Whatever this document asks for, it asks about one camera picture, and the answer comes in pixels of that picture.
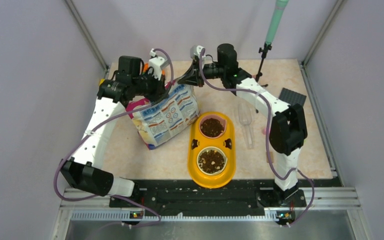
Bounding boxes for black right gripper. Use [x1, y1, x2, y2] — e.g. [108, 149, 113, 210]
[178, 59, 226, 88]

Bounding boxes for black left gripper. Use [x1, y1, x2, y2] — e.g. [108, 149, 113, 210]
[131, 68, 169, 103]

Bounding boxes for pink pet food bag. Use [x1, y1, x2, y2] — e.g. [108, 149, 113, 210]
[129, 83, 200, 150]

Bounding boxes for clear plastic scoop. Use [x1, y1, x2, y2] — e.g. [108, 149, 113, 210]
[237, 102, 254, 149]

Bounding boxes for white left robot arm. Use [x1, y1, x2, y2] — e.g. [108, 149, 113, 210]
[56, 48, 173, 207]

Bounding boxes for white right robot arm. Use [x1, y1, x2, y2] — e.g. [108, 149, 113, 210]
[178, 43, 308, 206]

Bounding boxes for pink food bowl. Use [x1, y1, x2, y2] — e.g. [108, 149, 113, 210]
[198, 114, 227, 139]

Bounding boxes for yellow double pet feeder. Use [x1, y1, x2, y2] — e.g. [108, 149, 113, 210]
[187, 111, 236, 189]

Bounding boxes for cream food bowl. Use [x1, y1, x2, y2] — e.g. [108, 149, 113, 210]
[196, 146, 228, 176]

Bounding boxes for brown pet food kibble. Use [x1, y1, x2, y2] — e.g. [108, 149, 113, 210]
[198, 118, 225, 174]

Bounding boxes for black tripod stand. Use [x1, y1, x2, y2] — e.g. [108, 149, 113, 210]
[254, 42, 272, 83]

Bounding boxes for dark grey building baseplate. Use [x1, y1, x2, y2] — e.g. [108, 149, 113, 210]
[278, 88, 307, 107]

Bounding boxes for brown wooden block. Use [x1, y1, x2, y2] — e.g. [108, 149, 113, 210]
[266, 151, 272, 163]

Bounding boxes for mint green pole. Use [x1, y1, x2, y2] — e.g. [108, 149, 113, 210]
[264, 0, 289, 45]

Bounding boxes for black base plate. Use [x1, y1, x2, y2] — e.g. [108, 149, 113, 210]
[79, 178, 342, 218]

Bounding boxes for aluminium frame rail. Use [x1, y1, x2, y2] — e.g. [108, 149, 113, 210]
[51, 179, 373, 240]

